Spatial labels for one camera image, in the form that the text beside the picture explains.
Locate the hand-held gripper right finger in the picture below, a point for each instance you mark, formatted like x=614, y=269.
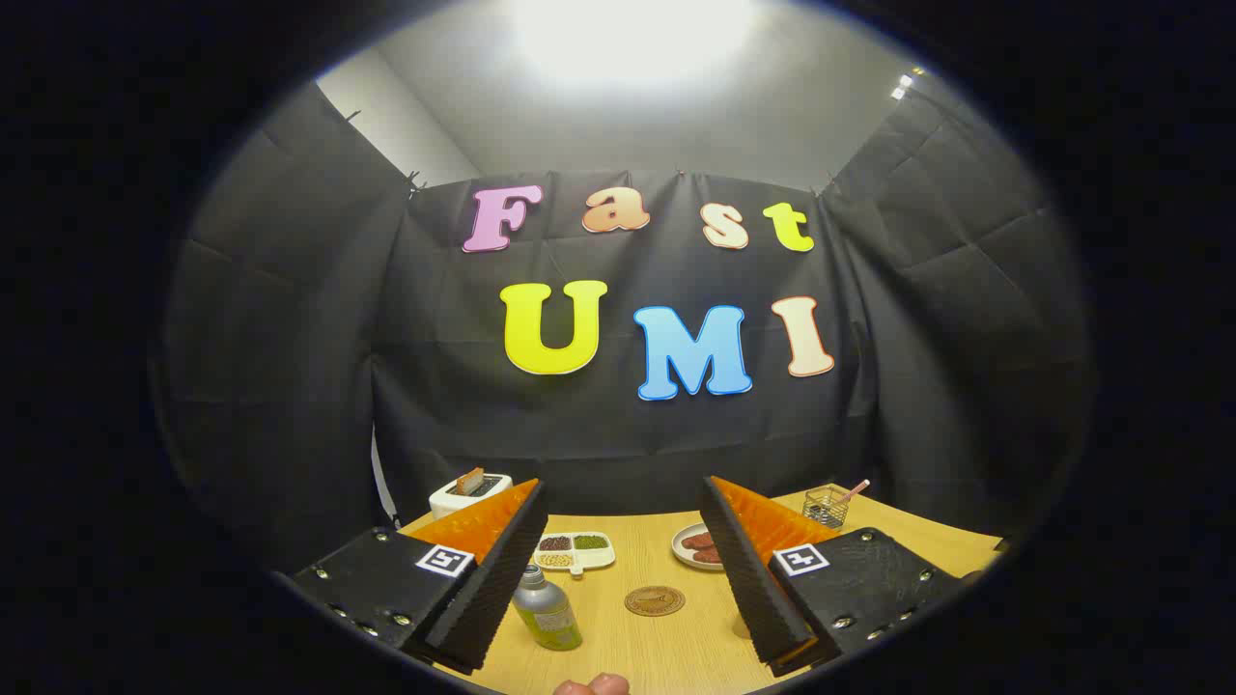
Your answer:
x=753, y=589

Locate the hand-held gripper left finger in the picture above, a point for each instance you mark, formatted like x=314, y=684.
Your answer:
x=488, y=589

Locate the silver green juice bottle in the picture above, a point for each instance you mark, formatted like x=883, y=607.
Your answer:
x=546, y=613

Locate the round cork coaster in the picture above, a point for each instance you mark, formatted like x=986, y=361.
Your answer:
x=655, y=600

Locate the brown meat slice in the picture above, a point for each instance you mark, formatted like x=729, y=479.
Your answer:
x=708, y=556
x=699, y=541

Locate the pile of yellow beans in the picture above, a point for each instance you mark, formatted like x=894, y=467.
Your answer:
x=553, y=560

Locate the pile of dark beans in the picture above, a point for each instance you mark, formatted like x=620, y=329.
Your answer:
x=554, y=543

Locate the white plate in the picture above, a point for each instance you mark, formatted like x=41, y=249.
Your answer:
x=680, y=548

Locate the white toaster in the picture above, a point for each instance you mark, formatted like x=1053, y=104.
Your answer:
x=454, y=502

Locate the white divided tray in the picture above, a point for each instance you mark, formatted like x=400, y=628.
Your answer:
x=575, y=555

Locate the toast slice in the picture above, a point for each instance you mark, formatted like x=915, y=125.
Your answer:
x=470, y=481

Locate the pile of green beans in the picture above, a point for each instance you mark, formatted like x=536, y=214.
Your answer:
x=591, y=542

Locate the wooden table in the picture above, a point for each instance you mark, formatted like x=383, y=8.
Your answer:
x=628, y=647

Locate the pink striped straw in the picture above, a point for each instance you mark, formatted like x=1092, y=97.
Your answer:
x=856, y=490

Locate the black backdrop cloth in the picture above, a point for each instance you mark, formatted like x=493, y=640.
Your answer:
x=628, y=434

